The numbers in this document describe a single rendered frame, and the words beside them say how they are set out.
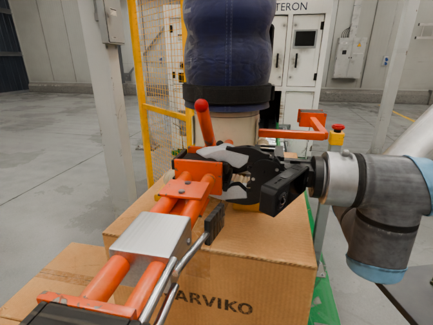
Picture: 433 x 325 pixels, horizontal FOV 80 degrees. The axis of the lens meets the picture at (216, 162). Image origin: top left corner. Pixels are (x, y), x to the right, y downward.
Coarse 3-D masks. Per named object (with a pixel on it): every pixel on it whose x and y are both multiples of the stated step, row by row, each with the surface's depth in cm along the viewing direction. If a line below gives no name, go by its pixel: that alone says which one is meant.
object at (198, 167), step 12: (180, 156) 46; (192, 156) 48; (180, 168) 43; (192, 168) 43; (204, 168) 42; (216, 168) 42; (228, 168) 44; (192, 180) 44; (216, 180) 43; (228, 180) 45; (216, 192) 44
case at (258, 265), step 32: (128, 224) 53; (224, 224) 53; (256, 224) 53; (288, 224) 53; (224, 256) 45; (256, 256) 44; (288, 256) 44; (128, 288) 54; (192, 288) 50; (224, 288) 48; (256, 288) 46; (288, 288) 44; (192, 320) 53; (224, 320) 51; (256, 320) 49; (288, 320) 47
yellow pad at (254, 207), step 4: (244, 176) 71; (248, 176) 70; (236, 204) 58; (240, 204) 57; (252, 204) 57; (256, 204) 57; (236, 208) 58; (240, 208) 58; (244, 208) 57; (248, 208) 57; (252, 208) 57; (256, 208) 57
